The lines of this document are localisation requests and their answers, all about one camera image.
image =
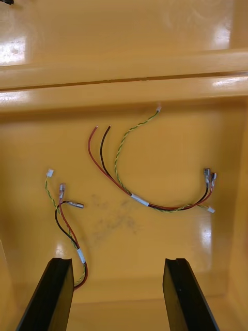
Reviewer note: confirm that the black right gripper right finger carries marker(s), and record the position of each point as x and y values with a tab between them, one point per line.
184	297

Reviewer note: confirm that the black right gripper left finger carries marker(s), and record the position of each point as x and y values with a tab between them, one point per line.
49	297

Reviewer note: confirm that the yellow-orange plastic bin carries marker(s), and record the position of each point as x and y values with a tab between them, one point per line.
144	245
116	33

